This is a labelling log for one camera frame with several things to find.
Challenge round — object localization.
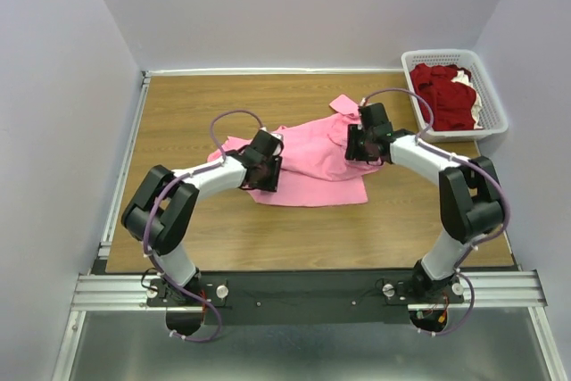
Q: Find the red t shirt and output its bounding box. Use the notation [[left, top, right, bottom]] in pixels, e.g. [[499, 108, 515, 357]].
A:
[[410, 63, 474, 131]]

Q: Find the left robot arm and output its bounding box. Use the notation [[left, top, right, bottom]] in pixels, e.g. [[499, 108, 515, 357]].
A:
[[120, 128, 284, 305]]

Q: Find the white plastic basket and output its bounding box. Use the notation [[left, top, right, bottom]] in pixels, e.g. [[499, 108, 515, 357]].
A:
[[401, 49, 509, 143]]

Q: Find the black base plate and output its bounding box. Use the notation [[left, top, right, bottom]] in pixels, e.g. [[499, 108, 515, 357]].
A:
[[142, 269, 465, 335]]

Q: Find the white cloth in basket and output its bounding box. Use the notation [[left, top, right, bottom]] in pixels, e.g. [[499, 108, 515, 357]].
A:
[[451, 69, 483, 129]]

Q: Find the pink t shirt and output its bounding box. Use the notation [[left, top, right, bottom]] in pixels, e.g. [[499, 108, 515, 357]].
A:
[[207, 94, 385, 208]]

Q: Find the aluminium frame rail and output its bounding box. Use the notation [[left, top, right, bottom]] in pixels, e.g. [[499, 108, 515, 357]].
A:
[[70, 271, 547, 311]]

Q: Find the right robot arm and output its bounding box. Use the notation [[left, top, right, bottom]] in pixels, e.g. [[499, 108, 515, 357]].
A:
[[345, 103, 509, 302]]

